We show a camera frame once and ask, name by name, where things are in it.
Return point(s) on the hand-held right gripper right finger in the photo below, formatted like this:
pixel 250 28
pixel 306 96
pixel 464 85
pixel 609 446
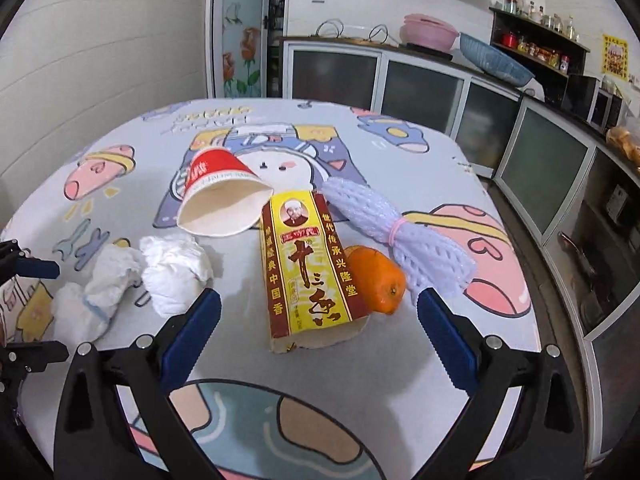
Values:
pixel 445 335

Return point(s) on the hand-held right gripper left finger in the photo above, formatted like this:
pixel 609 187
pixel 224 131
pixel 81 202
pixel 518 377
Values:
pixel 192 332

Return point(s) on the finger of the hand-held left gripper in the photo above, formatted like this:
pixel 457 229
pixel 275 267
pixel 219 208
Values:
pixel 37 268
pixel 35 352

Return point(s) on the orange fruit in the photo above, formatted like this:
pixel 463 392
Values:
pixel 377 280

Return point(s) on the pale purple foam net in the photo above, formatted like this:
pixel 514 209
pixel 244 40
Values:
pixel 425 250

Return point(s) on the yellow spice box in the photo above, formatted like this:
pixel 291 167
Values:
pixel 305 270

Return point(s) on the red paper cup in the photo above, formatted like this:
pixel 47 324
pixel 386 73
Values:
pixel 215 170

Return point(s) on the cartoon printed tablecloth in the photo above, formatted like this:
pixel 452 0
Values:
pixel 350 400

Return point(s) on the frying pan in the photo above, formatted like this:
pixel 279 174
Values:
pixel 580 257

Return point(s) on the kitchen cabinet with glass doors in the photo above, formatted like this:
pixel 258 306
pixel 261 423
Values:
pixel 545 170

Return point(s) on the electric cooker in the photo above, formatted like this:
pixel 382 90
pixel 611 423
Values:
pixel 617 202

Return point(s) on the plastic bag of buns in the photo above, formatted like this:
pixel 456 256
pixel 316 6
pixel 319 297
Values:
pixel 625 142

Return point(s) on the blue plastic basket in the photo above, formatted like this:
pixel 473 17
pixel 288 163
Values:
pixel 495 62

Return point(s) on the microwave oven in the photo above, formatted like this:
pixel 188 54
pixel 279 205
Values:
pixel 607 110

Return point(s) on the dark wooden spice shelf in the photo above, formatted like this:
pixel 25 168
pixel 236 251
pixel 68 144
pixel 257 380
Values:
pixel 542 67

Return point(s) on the flower printed glass door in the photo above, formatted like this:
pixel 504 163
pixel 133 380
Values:
pixel 242 50

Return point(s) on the row of spice jars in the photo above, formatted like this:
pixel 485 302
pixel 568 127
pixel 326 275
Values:
pixel 537 50

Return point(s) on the pink cooking pot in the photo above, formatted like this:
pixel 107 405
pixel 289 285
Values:
pixel 427 32

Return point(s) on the row of glass condiment bottles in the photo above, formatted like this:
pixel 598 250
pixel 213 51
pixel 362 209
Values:
pixel 545 20

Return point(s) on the yellow wall poster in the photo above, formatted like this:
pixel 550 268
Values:
pixel 615 57

